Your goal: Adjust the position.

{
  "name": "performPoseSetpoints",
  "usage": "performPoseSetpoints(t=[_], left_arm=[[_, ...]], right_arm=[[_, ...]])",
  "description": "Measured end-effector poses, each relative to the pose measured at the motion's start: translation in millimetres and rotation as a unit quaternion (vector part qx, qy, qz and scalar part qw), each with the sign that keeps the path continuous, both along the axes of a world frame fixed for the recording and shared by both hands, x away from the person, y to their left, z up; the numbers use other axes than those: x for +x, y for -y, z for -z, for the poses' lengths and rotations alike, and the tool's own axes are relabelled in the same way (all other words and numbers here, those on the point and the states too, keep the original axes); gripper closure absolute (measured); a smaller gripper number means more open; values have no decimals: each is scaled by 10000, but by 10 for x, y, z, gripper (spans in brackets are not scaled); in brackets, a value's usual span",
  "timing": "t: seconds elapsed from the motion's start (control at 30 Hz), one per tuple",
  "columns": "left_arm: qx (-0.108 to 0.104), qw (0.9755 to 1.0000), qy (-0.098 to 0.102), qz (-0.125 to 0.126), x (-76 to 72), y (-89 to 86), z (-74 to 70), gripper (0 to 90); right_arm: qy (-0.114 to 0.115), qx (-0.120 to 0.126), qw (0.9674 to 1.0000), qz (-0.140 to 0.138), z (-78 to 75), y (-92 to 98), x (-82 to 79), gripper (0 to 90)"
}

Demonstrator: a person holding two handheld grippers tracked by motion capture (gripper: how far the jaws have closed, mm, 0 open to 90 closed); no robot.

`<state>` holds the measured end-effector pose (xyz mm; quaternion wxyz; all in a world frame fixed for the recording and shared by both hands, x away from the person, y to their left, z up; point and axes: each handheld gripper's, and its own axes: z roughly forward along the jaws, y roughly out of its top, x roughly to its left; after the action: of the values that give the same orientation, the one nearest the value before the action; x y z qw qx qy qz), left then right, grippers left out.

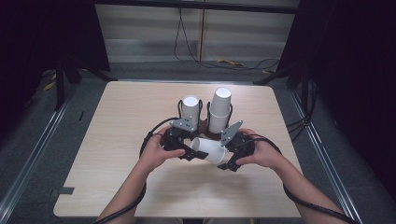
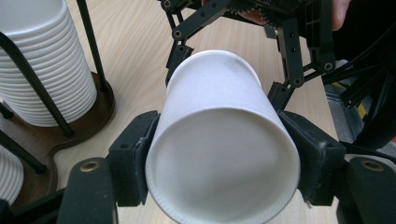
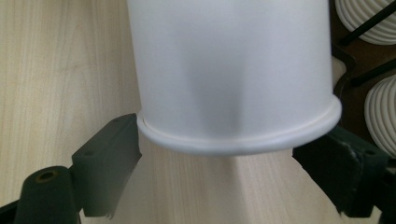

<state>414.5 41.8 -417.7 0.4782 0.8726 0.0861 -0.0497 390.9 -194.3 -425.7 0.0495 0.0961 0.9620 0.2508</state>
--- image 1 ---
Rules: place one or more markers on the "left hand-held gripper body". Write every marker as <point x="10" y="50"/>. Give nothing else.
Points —
<point x="182" y="124"/>

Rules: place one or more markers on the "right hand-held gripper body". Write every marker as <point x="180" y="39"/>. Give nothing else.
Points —
<point x="243" y="144"/>

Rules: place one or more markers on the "white paper cup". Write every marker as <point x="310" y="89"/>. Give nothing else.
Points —
<point x="218" y="124"/>
<point x="210" y="151"/>
<point x="221" y="99"/>
<point x="190" y="109"/>

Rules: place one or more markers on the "person's right hand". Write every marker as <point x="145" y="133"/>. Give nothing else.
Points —
<point x="266" y="154"/>

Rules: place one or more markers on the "person's left hand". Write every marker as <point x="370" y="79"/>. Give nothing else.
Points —
<point x="152" y="152"/>

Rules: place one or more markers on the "yellow tape strip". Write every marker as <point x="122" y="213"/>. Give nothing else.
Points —
<point x="49" y="86"/>
<point x="230" y="62"/>

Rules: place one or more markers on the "black metal stand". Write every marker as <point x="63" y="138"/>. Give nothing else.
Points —
<point x="303" y="87"/>
<point x="59" y="90"/>

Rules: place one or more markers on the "black metal bar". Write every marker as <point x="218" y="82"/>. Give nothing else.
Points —
<point x="218" y="6"/>

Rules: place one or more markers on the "dark tape patch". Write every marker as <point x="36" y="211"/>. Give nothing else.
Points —
<point x="63" y="191"/>

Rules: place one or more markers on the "black curtain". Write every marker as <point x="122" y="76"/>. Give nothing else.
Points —
<point x="358" y="62"/>
<point x="31" y="46"/>

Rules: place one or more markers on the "metal floor rail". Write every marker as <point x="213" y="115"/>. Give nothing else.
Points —
<point x="32" y="161"/>
<point x="323" y="155"/>

